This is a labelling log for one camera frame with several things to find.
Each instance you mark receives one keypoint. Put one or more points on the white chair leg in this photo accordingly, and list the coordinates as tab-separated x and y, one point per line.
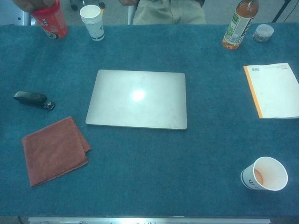
131	15

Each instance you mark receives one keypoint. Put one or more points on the brown rounded object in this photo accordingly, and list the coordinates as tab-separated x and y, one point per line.
28	5

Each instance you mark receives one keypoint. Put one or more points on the paper cup with orange drink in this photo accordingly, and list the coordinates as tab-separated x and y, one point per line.
272	172

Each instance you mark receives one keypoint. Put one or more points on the white notepad orange spine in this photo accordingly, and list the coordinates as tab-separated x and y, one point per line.
275	91

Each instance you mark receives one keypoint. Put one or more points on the small clear jar dark seeds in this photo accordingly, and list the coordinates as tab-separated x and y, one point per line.
263	33

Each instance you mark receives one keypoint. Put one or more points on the silver laptop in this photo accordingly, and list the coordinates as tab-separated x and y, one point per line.
149	109

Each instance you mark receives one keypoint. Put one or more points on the seated person in beige trousers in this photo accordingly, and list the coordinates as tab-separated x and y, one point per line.
168	11

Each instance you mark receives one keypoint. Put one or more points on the teal table mat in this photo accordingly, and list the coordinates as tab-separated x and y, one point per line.
149	168

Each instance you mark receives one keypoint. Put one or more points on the tea bottle with green label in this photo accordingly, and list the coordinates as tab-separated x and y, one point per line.
237	28

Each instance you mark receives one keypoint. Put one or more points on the black stapler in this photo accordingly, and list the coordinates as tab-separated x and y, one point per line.
28	96

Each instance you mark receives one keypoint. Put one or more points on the rust brown folded cloth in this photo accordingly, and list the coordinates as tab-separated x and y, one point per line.
56	149

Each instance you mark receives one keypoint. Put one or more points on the black tripod leg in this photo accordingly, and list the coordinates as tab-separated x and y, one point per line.
281	11

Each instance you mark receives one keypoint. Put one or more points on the aluminium profile rail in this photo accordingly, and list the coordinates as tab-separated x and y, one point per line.
149	220

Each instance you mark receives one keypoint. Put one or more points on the black chair castor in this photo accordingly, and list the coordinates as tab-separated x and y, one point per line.
102	4

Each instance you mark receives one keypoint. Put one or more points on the red snack canister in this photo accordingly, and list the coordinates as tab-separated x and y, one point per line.
52	23

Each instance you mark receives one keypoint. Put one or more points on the grey metal frame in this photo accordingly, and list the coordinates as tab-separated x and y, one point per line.
24	19

